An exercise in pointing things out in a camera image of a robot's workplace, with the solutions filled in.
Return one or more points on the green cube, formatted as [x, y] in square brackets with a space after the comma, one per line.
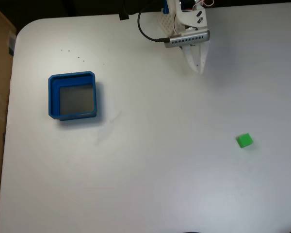
[245, 140]

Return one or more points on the blue square box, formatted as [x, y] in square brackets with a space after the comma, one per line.
[53, 97]

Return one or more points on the blue table clamp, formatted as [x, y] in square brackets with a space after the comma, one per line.
[165, 9]

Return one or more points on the black tape piece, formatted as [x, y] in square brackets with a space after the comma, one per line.
[124, 17]

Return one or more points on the silver camera box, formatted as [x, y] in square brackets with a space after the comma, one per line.
[188, 40]

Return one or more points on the white perforated base plate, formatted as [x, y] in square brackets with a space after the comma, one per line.
[166, 24]

